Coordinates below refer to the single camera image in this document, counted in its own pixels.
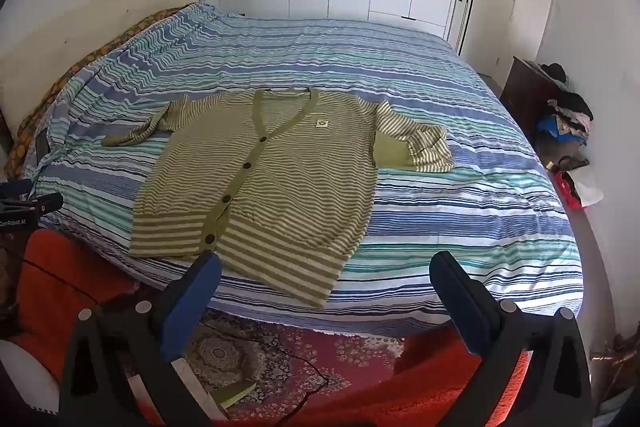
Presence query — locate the pile of clothes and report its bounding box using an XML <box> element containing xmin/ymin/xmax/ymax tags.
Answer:
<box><xmin>535</xmin><ymin>79</ymin><xmax>595</xmax><ymax>148</ymax></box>

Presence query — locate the white bag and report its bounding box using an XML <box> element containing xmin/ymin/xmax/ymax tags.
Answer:
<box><xmin>565</xmin><ymin>164</ymin><xmax>606</xmax><ymax>208</ymax></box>

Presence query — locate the green paper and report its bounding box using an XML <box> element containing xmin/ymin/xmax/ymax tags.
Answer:
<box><xmin>217</xmin><ymin>382</ymin><xmax>258</xmax><ymax>411</ymax></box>

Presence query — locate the bed with striped sheet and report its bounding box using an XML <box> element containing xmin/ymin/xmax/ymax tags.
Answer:
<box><xmin>30</xmin><ymin>3</ymin><xmax>585</xmax><ymax>338</ymax></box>

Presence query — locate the red box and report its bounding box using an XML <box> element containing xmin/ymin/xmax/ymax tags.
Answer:
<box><xmin>552</xmin><ymin>169</ymin><xmax>584</xmax><ymax>210</ymax></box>

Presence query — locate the red patterned rug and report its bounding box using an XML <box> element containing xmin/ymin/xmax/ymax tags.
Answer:
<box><xmin>165</xmin><ymin>307</ymin><xmax>416</xmax><ymax>427</ymax></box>

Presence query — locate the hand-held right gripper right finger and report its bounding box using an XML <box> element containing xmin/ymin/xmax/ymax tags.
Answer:
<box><xmin>429</xmin><ymin>251</ymin><xmax>593</xmax><ymax>427</ymax></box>

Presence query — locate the brown handbag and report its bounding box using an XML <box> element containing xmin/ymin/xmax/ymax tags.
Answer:
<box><xmin>545</xmin><ymin>154</ymin><xmax>591</xmax><ymax>172</ymax></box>

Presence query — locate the beige headboard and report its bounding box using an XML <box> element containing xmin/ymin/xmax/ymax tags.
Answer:
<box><xmin>0</xmin><ymin>0</ymin><xmax>201</xmax><ymax>132</ymax></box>

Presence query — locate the dark wooden dresser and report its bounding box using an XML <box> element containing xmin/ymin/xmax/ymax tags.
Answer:
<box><xmin>500</xmin><ymin>56</ymin><xmax>566</xmax><ymax>142</ymax></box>

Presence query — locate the green striped cardigan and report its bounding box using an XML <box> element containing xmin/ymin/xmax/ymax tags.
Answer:
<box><xmin>101</xmin><ymin>88</ymin><xmax>455</xmax><ymax>309</ymax></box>

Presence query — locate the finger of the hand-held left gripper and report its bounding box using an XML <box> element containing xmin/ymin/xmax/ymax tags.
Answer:
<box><xmin>0</xmin><ymin>179</ymin><xmax>32</xmax><ymax>198</ymax></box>
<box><xmin>15</xmin><ymin>193</ymin><xmax>64</xmax><ymax>216</ymax></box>

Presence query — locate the orange patterned cloth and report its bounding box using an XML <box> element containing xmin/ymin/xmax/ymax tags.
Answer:
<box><xmin>10</xmin><ymin>7</ymin><xmax>186</xmax><ymax>178</ymax></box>

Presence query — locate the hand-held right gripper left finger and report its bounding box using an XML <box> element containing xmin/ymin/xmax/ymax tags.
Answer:
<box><xmin>59</xmin><ymin>251</ymin><xmax>223</xmax><ymax>427</ymax></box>

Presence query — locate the white cloth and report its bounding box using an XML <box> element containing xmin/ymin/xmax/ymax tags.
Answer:
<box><xmin>0</xmin><ymin>339</ymin><xmax>66</xmax><ymax>414</ymax></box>

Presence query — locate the dark cloth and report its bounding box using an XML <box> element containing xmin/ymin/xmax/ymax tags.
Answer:
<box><xmin>540</xmin><ymin>63</ymin><xmax>569</xmax><ymax>84</ymax></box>

